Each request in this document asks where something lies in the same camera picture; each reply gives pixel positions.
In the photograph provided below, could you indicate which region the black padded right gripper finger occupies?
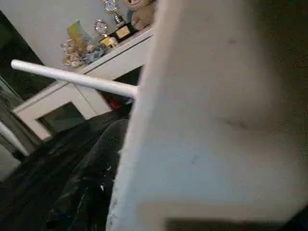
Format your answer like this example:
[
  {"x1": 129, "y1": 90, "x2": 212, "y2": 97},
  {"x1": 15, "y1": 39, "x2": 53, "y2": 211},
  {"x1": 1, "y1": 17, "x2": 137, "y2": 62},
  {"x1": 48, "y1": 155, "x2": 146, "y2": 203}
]
[{"x1": 47, "y1": 119, "x2": 129, "y2": 231}]

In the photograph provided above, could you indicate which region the white plastic table leg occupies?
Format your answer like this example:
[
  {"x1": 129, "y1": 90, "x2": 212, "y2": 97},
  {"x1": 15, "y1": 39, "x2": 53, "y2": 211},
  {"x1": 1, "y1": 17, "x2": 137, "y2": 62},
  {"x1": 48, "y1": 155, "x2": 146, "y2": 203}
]
[
  {"x1": 11, "y1": 59, "x2": 140, "y2": 100},
  {"x1": 105, "y1": 0, "x2": 308, "y2": 231}
]

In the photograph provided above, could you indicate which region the black mat cover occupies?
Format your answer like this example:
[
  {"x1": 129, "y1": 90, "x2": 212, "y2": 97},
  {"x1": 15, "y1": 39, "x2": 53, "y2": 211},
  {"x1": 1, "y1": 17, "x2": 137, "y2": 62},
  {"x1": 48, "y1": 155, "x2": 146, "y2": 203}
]
[{"x1": 0, "y1": 9, "x2": 132, "y2": 231}]

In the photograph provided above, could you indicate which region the red item in cabinet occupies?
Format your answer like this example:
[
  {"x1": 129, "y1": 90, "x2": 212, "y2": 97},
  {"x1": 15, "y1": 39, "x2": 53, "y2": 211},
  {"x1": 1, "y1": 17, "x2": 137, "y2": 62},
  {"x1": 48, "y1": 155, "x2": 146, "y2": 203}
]
[{"x1": 109, "y1": 100, "x2": 124, "y2": 111}]

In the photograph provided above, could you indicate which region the grey metal rack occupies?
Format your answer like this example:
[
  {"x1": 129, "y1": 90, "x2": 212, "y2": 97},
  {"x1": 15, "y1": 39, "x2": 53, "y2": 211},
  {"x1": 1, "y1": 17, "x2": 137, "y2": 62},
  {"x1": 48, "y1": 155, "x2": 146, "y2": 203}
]
[{"x1": 0, "y1": 77, "x2": 43, "y2": 159}]

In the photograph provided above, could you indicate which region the white cabinet with glass doors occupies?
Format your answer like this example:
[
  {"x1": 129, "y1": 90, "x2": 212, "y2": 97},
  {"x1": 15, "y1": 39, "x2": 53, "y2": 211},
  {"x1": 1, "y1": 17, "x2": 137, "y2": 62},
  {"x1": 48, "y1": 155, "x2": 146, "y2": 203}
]
[{"x1": 12, "y1": 25, "x2": 154, "y2": 141}]

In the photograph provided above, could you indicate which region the yellow green card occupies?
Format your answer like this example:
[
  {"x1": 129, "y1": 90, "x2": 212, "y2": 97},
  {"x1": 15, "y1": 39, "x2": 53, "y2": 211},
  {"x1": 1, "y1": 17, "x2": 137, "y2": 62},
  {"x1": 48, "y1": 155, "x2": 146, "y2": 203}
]
[{"x1": 66, "y1": 20, "x2": 93, "y2": 46}]

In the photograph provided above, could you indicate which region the round crystal trophy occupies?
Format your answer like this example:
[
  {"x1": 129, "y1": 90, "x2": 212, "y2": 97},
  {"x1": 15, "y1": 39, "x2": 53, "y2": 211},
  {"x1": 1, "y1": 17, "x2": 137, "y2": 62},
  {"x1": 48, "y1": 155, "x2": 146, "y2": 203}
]
[{"x1": 93, "y1": 19, "x2": 119, "y2": 48}]

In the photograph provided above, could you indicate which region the tan plush toy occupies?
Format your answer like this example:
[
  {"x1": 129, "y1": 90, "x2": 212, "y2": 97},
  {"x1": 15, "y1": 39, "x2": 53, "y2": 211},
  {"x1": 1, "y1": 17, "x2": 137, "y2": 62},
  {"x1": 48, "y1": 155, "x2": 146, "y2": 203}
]
[{"x1": 124, "y1": 0, "x2": 157, "y2": 31}]

